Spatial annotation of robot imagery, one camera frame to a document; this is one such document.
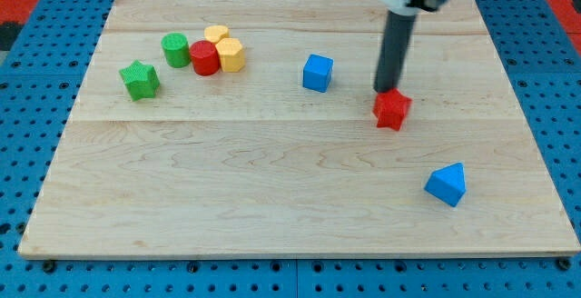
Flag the green cylinder block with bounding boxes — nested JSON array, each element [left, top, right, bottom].
[[161, 33, 191, 68]]

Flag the red star block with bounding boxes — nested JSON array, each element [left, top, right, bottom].
[[372, 88, 412, 131]]

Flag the yellow heart block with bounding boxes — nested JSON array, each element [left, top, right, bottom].
[[203, 25, 230, 44]]

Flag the wooden board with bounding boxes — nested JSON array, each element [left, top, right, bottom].
[[18, 0, 580, 260]]

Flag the blue triangle block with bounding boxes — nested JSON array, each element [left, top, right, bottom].
[[424, 163, 467, 207]]

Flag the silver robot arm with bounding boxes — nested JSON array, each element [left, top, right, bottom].
[[373, 0, 448, 93]]

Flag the yellow hexagon block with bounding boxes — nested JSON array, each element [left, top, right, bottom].
[[216, 38, 245, 73]]

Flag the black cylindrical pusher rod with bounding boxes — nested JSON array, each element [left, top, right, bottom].
[[373, 12, 416, 94]]

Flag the green star block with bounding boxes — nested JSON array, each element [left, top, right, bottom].
[[119, 60, 160, 101]]

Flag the blue cube block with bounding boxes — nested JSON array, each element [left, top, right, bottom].
[[302, 54, 334, 93]]

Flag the red cylinder block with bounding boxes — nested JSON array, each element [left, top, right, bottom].
[[189, 40, 221, 76]]

